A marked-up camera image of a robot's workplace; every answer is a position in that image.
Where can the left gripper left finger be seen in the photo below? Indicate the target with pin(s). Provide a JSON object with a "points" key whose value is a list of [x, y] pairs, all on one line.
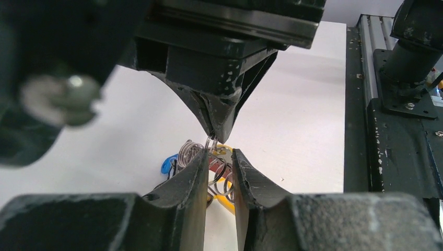
{"points": [[171, 217]]}

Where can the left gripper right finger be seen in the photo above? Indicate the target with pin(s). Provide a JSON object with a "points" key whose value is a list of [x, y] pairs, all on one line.
{"points": [[269, 217]]}

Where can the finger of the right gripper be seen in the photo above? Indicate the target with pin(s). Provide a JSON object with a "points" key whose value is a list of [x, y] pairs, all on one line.
{"points": [[208, 86], [250, 69]]}

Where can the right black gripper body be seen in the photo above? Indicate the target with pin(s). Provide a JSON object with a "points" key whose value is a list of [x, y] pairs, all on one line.
{"points": [[225, 29]]}

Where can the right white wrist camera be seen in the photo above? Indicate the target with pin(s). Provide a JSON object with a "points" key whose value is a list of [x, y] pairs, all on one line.
{"points": [[60, 101]]}

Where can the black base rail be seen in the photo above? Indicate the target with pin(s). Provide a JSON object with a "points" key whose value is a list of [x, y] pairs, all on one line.
{"points": [[387, 151]]}

